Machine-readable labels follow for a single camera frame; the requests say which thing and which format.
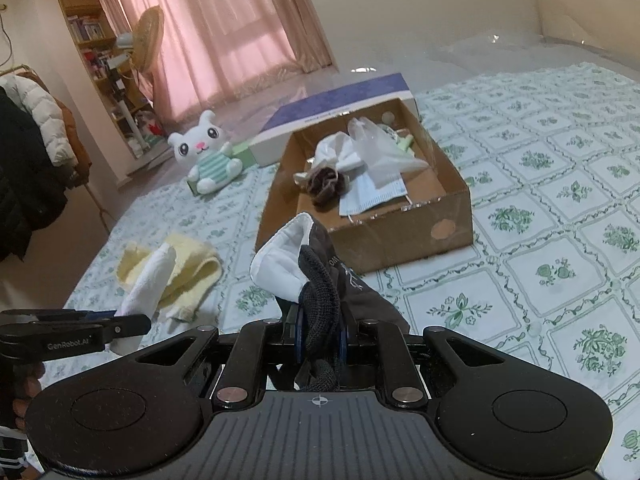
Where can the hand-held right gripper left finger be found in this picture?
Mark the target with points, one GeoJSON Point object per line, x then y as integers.
{"type": "Point", "coordinates": [298, 332]}

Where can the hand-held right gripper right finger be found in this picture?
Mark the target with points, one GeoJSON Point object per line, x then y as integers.
{"type": "Point", "coordinates": [343, 347]}

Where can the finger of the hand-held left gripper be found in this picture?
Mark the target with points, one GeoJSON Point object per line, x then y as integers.
{"type": "Point", "coordinates": [65, 315]}
{"type": "Point", "coordinates": [127, 327]}

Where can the white sock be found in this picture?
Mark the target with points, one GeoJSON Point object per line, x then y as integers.
{"type": "Point", "coordinates": [150, 285]}

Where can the black and white glove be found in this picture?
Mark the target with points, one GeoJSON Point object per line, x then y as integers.
{"type": "Point", "coordinates": [285, 260]}

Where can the yellow towel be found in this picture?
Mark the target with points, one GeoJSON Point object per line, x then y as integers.
{"type": "Point", "coordinates": [190, 270]}

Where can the cardboard box with purple lid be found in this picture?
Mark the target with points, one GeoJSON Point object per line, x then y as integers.
{"type": "Point", "coordinates": [400, 240]}

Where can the purple brown scrunchie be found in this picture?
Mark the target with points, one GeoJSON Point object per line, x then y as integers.
{"type": "Point", "coordinates": [325, 185]}

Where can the blue face mask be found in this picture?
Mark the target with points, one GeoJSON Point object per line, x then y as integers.
{"type": "Point", "coordinates": [372, 195]}

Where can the person's left hand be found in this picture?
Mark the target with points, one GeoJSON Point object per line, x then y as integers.
{"type": "Point", "coordinates": [27, 385]}

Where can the black puffer jacket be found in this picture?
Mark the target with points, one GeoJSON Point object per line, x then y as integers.
{"type": "Point", "coordinates": [25, 180]}

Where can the brown jacket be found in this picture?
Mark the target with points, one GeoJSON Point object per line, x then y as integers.
{"type": "Point", "coordinates": [75, 140]}

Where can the white cloth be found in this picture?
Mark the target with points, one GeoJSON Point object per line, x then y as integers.
{"type": "Point", "coordinates": [335, 152]}

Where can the green box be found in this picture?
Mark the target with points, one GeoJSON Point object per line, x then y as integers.
{"type": "Point", "coordinates": [246, 156]}

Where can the white plush cat toy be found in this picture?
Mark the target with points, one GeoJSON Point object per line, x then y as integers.
{"type": "Point", "coordinates": [202, 155]}

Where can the white puffer jacket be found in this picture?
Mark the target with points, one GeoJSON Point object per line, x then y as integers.
{"type": "Point", "coordinates": [45, 120]}

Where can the clear plastic bag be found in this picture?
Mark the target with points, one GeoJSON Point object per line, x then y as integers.
{"type": "Point", "coordinates": [385, 155]}

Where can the light green cloth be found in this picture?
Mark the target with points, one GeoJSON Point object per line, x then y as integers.
{"type": "Point", "coordinates": [406, 144]}

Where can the wooden bookshelf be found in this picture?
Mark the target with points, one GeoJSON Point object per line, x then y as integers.
{"type": "Point", "coordinates": [90, 35]}

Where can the beige standing fan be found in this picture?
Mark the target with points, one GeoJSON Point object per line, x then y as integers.
{"type": "Point", "coordinates": [149, 35]}

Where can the pink curtain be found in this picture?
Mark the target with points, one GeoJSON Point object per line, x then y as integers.
{"type": "Point", "coordinates": [220, 25]}

